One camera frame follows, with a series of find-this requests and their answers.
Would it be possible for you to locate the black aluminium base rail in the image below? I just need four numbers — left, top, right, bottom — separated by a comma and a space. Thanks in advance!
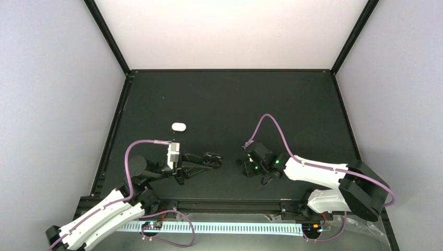
74, 196, 385, 222

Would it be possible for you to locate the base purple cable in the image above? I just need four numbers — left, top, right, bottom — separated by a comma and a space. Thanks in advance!
302, 211, 348, 243
140, 209, 196, 248

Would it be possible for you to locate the black frame post left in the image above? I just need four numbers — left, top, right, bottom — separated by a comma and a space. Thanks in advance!
84, 0, 131, 75

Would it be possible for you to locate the right circuit board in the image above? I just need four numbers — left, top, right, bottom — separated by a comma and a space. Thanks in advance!
302, 224, 331, 233

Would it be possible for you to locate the black frame post right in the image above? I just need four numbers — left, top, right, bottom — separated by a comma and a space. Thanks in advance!
331, 0, 379, 76

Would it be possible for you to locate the left circuit board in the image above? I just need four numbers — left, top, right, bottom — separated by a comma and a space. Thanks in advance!
142, 221, 162, 231

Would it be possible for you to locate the white earbud charging case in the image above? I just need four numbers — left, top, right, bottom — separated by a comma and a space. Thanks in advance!
171, 122, 187, 132

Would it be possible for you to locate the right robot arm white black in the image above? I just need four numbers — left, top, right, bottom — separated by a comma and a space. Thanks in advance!
243, 142, 389, 222

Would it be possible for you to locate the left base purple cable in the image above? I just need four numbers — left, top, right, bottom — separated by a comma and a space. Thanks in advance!
140, 209, 196, 248

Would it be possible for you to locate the clear plastic sheet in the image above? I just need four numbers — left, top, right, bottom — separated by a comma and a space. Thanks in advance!
252, 215, 392, 250

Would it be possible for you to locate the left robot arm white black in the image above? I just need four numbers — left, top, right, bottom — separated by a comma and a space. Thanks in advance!
45, 153, 223, 250

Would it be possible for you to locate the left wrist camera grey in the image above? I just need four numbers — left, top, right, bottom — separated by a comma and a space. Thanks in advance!
167, 142, 180, 170

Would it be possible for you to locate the black frame post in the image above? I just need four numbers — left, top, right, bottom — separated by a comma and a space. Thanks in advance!
331, 0, 379, 76
84, 0, 131, 75

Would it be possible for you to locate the circuit board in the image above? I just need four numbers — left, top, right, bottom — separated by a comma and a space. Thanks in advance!
302, 224, 331, 233
142, 221, 162, 231

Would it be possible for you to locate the white slotted cable duct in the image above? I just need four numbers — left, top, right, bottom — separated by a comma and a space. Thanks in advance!
117, 221, 303, 236

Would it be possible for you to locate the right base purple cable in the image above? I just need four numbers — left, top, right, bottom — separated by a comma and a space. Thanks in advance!
302, 211, 348, 243

